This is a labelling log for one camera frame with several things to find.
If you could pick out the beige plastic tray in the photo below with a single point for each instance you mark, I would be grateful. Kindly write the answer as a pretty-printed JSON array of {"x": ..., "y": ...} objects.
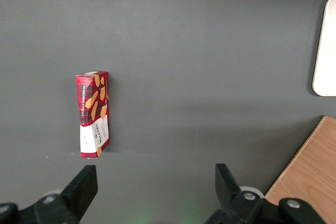
[{"x": 328, "y": 51}]

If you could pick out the oak wooden drawer cabinet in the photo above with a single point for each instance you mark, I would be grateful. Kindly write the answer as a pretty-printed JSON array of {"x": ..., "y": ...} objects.
[{"x": 307, "y": 171}]

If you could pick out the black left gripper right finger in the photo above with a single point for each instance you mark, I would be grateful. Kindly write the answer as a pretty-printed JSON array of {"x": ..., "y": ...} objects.
[{"x": 236, "y": 200}]

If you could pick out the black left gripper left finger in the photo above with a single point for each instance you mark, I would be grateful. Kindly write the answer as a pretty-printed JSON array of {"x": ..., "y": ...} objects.
[{"x": 73, "y": 200}]

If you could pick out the red Walkers shortbread box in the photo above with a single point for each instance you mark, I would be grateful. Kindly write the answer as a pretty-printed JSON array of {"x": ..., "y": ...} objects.
[{"x": 93, "y": 113}]

